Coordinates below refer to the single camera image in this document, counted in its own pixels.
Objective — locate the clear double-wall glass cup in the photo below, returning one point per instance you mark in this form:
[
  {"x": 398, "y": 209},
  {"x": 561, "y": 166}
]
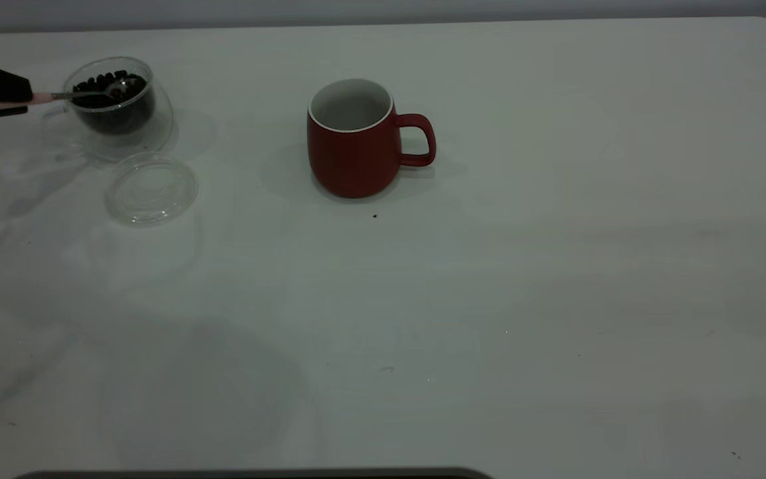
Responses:
[{"x": 162, "y": 126}]

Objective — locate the red ceramic mug white inside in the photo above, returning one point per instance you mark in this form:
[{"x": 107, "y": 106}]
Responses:
[{"x": 350, "y": 166}]

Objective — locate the clear round glass lid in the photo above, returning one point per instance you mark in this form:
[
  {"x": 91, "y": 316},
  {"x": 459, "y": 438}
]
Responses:
[{"x": 150, "y": 199}]

